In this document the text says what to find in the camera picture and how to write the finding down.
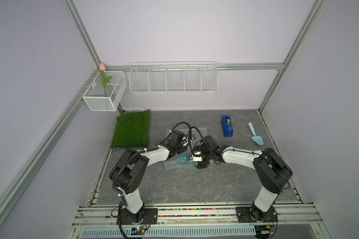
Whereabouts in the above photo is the pink artificial tulip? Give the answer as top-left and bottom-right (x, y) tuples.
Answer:
(99, 63), (112, 97)

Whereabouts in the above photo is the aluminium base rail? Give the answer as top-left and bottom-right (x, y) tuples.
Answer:
(72, 203), (323, 228)

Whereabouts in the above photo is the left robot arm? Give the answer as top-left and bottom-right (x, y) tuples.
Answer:
(109, 130), (193, 224)

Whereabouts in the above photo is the blue tape dispenser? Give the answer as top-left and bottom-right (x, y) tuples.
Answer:
(221, 116), (233, 137)

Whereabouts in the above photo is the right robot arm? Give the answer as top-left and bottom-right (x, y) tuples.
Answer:
(186, 135), (293, 223)

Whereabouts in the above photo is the white vent grille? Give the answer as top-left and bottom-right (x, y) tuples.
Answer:
(81, 225), (257, 239)

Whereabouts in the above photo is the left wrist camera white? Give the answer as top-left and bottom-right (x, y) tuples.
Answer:
(181, 135), (196, 147)

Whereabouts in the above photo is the green artificial grass mat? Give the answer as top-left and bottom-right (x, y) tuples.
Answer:
(111, 110), (151, 148)

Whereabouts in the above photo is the blue glass bottle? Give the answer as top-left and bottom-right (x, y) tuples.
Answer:
(177, 155), (195, 165)

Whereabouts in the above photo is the clear bubble wrap sheet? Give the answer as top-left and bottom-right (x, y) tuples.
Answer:
(164, 129), (201, 170)

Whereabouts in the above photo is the teal plastic trowel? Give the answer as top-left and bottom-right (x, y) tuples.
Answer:
(248, 122), (264, 146)

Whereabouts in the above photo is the white mesh box basket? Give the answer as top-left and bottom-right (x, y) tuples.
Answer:
(83, 71), (127, 112)

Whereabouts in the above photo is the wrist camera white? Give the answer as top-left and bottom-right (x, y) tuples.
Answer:
(186, 154), (203, 162)
(181, 135), (196, 147)

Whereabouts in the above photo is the white wire wall basket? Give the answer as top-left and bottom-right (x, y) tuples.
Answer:
(129, 61), (219, 94)

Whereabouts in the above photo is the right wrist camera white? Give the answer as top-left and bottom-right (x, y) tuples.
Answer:
(186, 154), (203, 162)

